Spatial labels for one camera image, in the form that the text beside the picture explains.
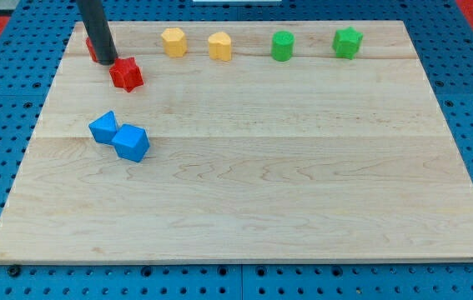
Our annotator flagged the blue cube block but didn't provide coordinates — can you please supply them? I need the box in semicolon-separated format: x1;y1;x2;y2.
111;123;150;163

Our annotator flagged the blue triangle block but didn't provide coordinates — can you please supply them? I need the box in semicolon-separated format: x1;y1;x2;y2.
88;111;118;145

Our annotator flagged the light wooden board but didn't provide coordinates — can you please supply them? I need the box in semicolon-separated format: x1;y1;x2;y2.
0;21;473;265

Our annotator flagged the green cylinder block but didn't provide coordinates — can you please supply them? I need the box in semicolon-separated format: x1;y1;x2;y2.
270;31;294;62

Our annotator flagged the yellow heart block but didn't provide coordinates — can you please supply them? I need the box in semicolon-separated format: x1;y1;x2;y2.
208;32;232;62

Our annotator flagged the red star block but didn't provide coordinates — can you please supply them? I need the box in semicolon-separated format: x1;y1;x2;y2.
109;57;144;93

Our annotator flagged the yellow hexagon block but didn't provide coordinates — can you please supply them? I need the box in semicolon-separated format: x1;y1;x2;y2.
161;27;188;58

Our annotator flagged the green star block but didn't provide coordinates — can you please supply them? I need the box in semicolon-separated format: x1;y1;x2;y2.
332;27;364;60

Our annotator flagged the red block behind rod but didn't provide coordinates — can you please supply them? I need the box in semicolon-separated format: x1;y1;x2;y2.
85;37;98;63

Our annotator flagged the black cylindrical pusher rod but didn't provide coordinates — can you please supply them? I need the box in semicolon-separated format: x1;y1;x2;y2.
76;0;118;66

